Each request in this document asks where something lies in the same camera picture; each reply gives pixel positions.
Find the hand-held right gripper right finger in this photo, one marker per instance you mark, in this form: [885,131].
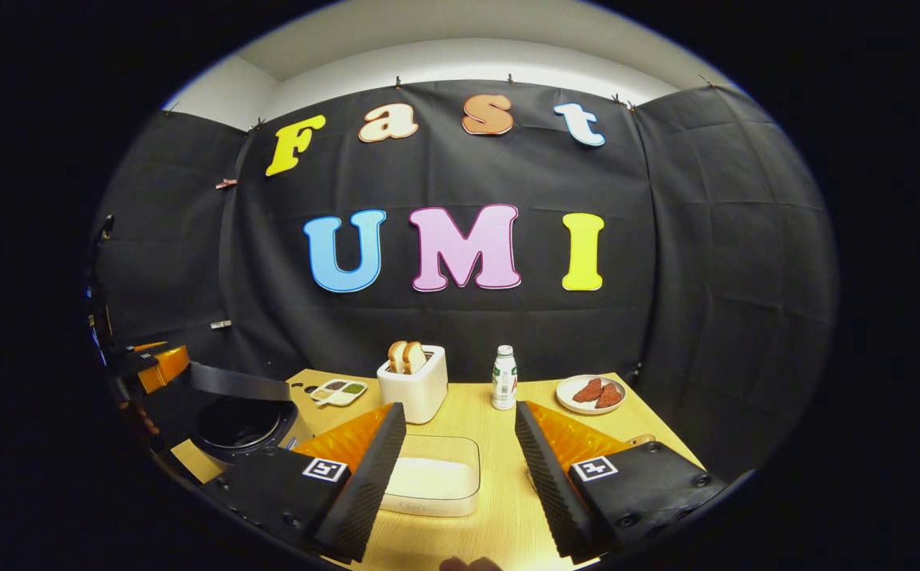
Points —
[555,484]

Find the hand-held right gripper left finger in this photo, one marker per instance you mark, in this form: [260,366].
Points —
[365,484]

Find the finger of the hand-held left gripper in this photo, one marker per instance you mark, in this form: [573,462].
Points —
[149,346]
[166,369]

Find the white rice heap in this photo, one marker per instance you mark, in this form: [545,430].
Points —
[432,477]

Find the dark rice cooker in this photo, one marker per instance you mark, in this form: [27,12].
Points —
[238,424]

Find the wooden spoon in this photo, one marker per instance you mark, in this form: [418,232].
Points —
[639,439]

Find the clear plastic rice box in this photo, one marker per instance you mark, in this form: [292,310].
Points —
[432,507]

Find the white round plate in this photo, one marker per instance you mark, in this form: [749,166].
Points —
[567,396]

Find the white divided grain dish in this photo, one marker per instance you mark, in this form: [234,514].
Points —
[338,392]

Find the red meat slice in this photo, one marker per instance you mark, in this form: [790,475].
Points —
[609,396]
[587,391]

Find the white toaster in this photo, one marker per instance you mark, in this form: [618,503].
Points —
[428,390]

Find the white green milk bottle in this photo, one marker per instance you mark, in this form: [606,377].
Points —
[504,381]

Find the toasted bread slice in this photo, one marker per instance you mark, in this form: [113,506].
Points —
[396,357]
[415,358]

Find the black backdrop cloth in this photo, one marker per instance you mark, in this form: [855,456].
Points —
[706,277]

